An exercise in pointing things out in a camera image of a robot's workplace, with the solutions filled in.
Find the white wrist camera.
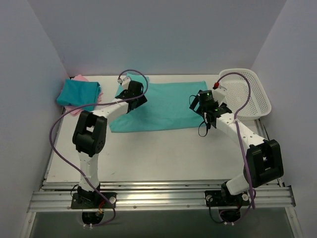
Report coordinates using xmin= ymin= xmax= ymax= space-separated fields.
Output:
xmin=212 ymin=82 xmax=227 ymax=103
xmin=117 ymin=76 xmax=131 ymax=89

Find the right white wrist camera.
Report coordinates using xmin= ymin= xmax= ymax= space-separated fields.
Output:
xmin=212 ymin=82 xmax=227 ymax=103

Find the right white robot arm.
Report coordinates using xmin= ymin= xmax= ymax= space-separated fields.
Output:
xmin=190 ymin=90 xmax=284 ymax=205

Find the mint green t-shirt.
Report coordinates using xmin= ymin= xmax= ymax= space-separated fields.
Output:
xmin=109 ymin=81 xmax=208 ymax=133

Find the folded teal t-shirt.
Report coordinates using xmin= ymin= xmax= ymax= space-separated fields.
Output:
xmin=56 ymin=79 xmax=101 ymax=107

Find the black looped cable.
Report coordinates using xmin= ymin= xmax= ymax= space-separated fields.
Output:
xmin=189 ymin=94 xmax=213 ymax=137

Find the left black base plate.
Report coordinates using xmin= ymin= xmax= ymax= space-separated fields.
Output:
xmin=70 ymin=192 xmax=117 ymax=209

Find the white plastic mesh basket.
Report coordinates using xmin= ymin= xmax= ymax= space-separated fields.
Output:
xmin=219 ymin=68 xmax=271 ymax=121

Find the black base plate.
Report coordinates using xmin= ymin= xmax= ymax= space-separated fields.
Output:
xmin=70 ymin=192 xmax=117 ymax=209
xmin=204 ymin=190 xmax=250 ymax=208

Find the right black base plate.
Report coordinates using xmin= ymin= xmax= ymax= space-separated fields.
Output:
xmin=204 ymin=190 xmax=250 ymax=208

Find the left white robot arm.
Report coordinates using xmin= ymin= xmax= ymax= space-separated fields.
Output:
xmin=72 ymin=77 xmax=147 ymax=208

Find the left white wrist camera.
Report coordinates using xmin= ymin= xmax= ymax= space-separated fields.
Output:
xmin=117 ymin=76 xmax=131 ymax=89

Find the folded pink t-shirt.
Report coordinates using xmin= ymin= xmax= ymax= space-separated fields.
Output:
xmin=63 ymin=74 xmax=103 ymax=116

